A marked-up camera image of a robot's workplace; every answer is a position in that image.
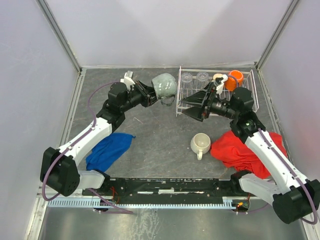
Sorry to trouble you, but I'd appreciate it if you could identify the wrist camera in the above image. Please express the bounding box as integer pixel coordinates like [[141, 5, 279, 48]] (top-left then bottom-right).
[[120, 70, 136, 90], [213, 74, 228, 96]]

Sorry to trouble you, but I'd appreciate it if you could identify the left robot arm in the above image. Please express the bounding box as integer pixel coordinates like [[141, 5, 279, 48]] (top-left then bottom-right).
[[40, 81, 158, 197]]

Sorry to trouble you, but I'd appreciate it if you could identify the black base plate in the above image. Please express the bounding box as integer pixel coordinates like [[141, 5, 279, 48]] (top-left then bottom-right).
[[96, 177, 257, 204]]

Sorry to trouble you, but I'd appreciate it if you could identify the blue cloth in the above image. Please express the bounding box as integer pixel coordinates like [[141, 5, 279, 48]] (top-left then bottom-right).
[[85, 132, 136, 172]]

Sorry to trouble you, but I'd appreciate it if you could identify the purple cable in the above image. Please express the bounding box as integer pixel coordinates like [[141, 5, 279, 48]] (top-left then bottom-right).
[[41, 81, 135, 215], [226, 74, 319, 225]]

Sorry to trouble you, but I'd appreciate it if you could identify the white wire dish rack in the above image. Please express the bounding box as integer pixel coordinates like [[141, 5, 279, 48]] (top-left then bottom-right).
[[175, 68, 259, 119]]

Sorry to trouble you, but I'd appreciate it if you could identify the steel tin cup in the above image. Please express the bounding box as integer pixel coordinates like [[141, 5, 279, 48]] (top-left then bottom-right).
[[212, 73, 224, 81]]

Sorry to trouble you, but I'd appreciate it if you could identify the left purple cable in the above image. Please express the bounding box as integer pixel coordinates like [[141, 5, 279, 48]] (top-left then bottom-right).
[[41, 81, 135, 215]]

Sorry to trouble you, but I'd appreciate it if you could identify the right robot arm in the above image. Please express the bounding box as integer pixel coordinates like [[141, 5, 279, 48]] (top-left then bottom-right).
[[181, 83, 320, 225]]

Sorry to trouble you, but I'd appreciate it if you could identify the red cloth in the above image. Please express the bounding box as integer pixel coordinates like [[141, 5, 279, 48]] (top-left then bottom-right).
[[209, 131, 288, 180]]

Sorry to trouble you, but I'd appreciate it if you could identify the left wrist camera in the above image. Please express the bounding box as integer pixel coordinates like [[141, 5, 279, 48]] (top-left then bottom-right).
[[120, 70, 136, 90]]

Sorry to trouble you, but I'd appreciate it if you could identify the grey-green glazed mug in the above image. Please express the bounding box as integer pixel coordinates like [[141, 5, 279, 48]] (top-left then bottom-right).
[[151, 73, 178, 107]]

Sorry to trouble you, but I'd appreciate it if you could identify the cream ceramic mug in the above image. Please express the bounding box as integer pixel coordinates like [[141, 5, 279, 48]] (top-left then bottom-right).
[[190, 133, 211, 161]]

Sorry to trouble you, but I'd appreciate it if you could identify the orange enamel mug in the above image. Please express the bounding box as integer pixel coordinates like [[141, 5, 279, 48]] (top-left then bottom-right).
[[224, 70, 244, 92]]

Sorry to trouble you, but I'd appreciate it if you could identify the aluminium frame rail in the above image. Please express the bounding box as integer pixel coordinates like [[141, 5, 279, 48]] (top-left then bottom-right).
[[36, 177, 312, 200]]

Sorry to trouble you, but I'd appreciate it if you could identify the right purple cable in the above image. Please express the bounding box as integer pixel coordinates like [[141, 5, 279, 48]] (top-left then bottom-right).
[[226, 74, 319, 225]]

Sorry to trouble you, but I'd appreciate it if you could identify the blue cable duct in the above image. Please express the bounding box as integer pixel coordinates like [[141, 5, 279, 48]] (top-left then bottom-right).
[[47, 197, 236, 210]]

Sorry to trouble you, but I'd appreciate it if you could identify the clear plastic cup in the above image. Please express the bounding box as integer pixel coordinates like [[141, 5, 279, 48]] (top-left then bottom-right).
[[180, 72, 194, 90], [195, 71, 210, 90]]

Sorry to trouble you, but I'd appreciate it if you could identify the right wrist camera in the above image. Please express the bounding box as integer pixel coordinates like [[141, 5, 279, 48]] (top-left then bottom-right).
[[213, 74, 228, 96]]

